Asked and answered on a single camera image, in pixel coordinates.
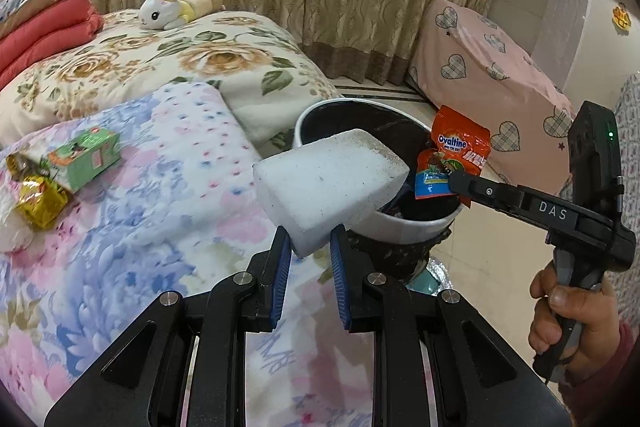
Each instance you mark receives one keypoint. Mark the white round bin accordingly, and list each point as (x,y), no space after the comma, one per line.
(400,232)

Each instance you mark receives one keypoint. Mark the white foam block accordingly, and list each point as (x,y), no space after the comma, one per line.
(325,182)

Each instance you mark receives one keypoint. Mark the white foam wrap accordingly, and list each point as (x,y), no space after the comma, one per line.
(15,232)

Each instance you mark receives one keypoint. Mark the green drink carton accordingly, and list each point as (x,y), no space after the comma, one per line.
(85,157)

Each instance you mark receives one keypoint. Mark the person's right forearm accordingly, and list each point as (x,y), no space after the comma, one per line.
(615,387)

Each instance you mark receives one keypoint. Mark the gold foil wrapper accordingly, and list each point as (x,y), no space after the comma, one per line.
(42,204)

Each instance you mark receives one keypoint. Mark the white rimmed trash bin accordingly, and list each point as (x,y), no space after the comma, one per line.
(360,119)

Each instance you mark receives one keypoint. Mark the small red blue-label packet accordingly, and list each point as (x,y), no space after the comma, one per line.
(432,177)

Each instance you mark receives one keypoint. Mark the person's right hand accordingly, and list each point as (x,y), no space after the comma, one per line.
(595,332)

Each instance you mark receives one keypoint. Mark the orange snack packet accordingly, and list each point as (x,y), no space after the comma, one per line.
(457,142)

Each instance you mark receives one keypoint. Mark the white bunny plush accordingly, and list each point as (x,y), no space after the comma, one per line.
(155,14)

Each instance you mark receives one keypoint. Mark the folded red quilt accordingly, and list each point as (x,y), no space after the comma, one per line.
(45,32)

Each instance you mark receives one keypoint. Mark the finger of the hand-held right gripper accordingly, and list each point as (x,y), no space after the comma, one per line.
(487,193)

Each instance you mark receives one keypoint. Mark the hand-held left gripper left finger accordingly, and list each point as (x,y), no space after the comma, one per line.
(280,277)

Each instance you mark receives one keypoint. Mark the yellow flower wall sticker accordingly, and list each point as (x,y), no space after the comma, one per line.
(622,14)

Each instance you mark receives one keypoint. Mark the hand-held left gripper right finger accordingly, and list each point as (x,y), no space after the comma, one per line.
(340,277)

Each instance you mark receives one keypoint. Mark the beige floral quilt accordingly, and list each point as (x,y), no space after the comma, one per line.
(200,57)

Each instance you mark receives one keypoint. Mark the pink heart print cloth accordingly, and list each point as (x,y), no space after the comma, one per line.
(475,67)

